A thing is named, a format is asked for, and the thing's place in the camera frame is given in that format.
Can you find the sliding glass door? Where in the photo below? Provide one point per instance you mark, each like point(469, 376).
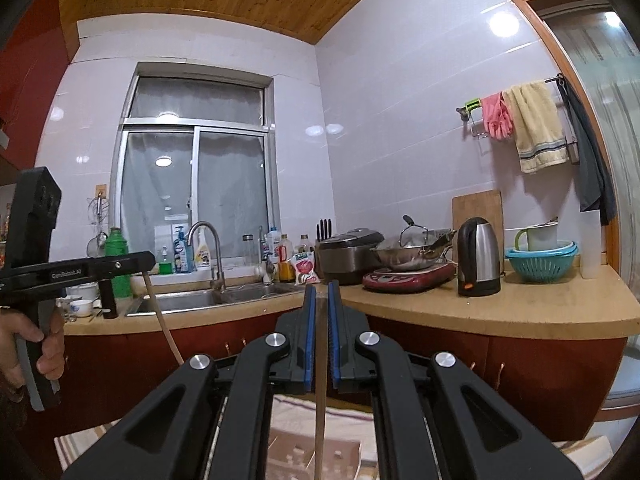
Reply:
point(615, 110)

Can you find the green soap pump bottle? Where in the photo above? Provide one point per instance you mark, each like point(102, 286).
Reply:
point(166, 266)

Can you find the teal colander basket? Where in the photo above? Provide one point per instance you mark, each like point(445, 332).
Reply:
point(540, 265)

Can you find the white spray cleaner bottle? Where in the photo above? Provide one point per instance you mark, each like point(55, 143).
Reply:
point(201, 252)

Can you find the red induction cooker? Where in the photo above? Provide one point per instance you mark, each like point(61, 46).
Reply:
point(407, 277)

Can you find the green hook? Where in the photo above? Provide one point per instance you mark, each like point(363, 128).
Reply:
point(472, 105)

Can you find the person's left hand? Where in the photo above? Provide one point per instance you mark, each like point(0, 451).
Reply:
point(10, 345)

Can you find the grey rice cooker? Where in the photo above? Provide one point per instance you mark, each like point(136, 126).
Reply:
point(350, 257)

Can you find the wooden knife block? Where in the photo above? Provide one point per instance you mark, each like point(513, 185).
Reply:
point(325, 235)

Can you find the aluminium sliding window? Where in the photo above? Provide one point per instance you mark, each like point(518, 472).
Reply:
point(225, 185)

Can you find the tall steel faucet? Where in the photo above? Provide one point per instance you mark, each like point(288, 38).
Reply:
point(216, 270)

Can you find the red wall cabinet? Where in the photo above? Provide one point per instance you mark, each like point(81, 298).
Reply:
point(35, 70)

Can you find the dark grey cloth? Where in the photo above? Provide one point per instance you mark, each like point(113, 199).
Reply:
point(590, 170)

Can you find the steel kitchen sink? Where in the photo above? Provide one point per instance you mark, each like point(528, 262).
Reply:
point(200, 300)

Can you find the blue dish soap bottle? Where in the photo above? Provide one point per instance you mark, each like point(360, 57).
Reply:
point(181, 255)

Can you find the steel electric kettle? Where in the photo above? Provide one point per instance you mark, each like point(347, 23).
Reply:
point(479, 260)

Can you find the clear glass jar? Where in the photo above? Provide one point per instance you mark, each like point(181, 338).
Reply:
point(248, 250)

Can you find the hanging mesh strainer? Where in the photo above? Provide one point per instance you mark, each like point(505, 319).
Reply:
point(95, 247)

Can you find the red white snack bag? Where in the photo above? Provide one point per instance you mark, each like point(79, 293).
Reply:
point(306, 269)

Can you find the cooking oil bottle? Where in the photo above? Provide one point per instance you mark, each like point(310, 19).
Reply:
point(286, 265)

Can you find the long wooden chopstick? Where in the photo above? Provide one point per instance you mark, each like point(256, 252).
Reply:
point(160, 320)
point(321, 425)

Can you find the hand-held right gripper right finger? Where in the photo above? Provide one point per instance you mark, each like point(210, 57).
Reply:
point(334, 340)

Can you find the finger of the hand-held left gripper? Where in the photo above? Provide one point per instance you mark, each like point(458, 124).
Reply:
point(125, 266)

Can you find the green thermos flask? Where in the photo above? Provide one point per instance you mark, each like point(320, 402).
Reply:
point(119, 260)

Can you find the steel wok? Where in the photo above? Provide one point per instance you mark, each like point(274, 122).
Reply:
point(410, 257)

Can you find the white plastic bottle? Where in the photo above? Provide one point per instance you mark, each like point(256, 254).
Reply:
point(273, 245)

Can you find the white plastic container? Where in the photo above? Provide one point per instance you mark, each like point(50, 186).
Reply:
point(590, 245)

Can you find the metal towel rack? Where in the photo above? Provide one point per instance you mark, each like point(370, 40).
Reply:
point(472, 122)

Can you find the red kitchen counter cabinets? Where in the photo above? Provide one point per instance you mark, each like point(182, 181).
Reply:
point(525, 365)

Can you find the black thermos bottle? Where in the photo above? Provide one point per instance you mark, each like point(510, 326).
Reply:
point(108, 302)

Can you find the small sauce bottle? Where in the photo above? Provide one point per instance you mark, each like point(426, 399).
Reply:
point(303, 244)

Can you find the yellow towel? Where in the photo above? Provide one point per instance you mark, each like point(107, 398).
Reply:
point(537, 130)

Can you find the glass wok lid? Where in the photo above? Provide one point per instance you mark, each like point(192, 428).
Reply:
point(414, 235)

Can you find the blue patterned bowl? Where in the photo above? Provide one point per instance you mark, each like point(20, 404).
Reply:
point(82, 307)

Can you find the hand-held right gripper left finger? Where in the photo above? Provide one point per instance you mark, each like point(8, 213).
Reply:
point(311, 340)

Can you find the wooden cutting board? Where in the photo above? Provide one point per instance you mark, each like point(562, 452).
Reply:
point(477, 205)

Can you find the pink perforated utensil holder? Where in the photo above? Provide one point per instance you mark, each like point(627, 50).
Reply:
point(295, 455)

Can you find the pink rubber gloves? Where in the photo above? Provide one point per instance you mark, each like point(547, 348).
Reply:
point(497, 117)

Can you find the stack of white bowls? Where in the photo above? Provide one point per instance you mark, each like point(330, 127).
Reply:
point(82, 291)

